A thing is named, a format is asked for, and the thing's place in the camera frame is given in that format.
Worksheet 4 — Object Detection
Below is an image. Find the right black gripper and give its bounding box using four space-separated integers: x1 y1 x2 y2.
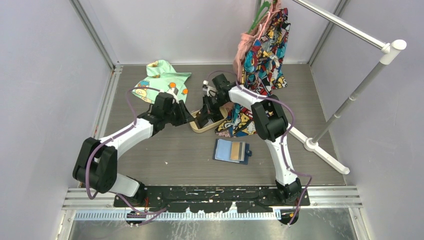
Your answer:
199 94 228 123

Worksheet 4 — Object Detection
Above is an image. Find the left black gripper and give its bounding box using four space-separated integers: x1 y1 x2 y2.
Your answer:
164 100 195 127

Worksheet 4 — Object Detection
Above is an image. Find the beige oval tray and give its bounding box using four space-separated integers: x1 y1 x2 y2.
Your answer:
189 107 228 134

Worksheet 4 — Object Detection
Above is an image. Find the navy blue card holder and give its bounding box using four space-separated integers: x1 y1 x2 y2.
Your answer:
212 138 252 165

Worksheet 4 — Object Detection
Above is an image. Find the tan credit card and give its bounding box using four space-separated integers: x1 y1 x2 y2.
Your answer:
229 141 244 162

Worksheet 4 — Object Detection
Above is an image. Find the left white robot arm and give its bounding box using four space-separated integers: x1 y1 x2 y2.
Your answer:
72 92 194 207

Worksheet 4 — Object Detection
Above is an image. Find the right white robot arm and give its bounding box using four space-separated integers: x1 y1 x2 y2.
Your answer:
192 74 311 206

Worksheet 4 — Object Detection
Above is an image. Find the green cartoon child shirt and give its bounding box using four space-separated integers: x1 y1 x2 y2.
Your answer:
132 59 192 104

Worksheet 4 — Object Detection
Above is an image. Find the colourful comic print garment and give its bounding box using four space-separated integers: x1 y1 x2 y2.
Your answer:
214 7 291 138

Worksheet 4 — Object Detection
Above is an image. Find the pink hanging garment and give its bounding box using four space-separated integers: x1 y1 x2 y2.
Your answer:
233 0 281 84

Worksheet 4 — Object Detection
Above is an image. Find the green clothes hanger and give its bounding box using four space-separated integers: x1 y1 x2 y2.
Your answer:
247 0 278 34

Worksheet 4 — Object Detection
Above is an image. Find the white clothes rack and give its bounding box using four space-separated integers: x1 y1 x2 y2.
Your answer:
298 0 399 175

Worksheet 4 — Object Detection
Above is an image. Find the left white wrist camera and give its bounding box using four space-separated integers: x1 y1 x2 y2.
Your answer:
166 87 179 102

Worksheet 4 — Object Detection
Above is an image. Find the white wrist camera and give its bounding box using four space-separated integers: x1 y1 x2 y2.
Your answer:
202 80 217 97
166 87 179 102

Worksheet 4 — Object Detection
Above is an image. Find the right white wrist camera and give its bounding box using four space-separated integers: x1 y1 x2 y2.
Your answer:
202 80 217 97

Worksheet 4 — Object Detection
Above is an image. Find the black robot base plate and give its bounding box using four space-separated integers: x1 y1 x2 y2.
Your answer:
113 185 310 214

